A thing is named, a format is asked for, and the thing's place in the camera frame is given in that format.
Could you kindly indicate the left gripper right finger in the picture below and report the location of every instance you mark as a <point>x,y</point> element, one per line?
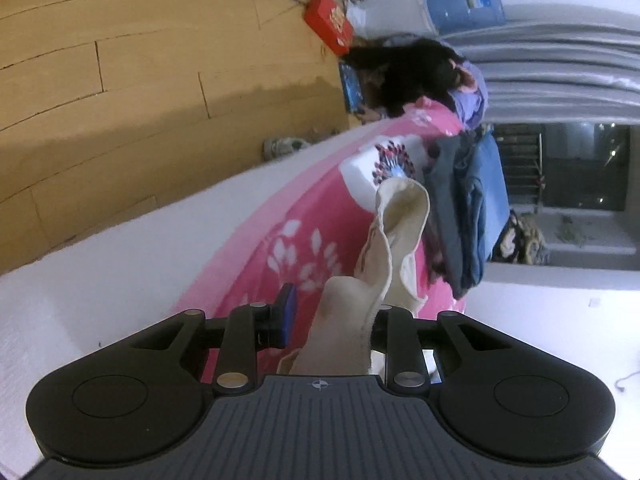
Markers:
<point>402,338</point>

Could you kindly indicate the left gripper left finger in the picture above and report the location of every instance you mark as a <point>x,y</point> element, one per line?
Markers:
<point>245,332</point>

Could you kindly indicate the beige khaki trousers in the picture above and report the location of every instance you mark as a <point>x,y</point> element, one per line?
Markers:
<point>339,339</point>

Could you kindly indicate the folded dark grey garment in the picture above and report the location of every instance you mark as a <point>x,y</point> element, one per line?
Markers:
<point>456,227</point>

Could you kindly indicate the pink floral bed blanket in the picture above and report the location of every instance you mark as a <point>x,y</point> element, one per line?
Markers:
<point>315,227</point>

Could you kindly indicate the folded blue jeans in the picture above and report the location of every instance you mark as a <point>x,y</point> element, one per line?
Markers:
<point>486,207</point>

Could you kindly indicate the lilac cloth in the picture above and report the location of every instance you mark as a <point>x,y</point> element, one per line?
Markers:
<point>470,94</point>

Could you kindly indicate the blue patterned book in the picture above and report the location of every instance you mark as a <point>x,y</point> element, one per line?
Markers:
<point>351,87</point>

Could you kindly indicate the grey curtain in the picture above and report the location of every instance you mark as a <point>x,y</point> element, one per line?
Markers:
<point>558,63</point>

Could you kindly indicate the red gift box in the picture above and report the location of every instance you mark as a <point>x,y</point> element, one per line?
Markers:
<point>328,21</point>

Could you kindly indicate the white water dispenser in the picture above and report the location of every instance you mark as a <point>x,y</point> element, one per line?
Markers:
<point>385,18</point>

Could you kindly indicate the blue water jug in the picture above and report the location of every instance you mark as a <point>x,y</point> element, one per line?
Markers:
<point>451,16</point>

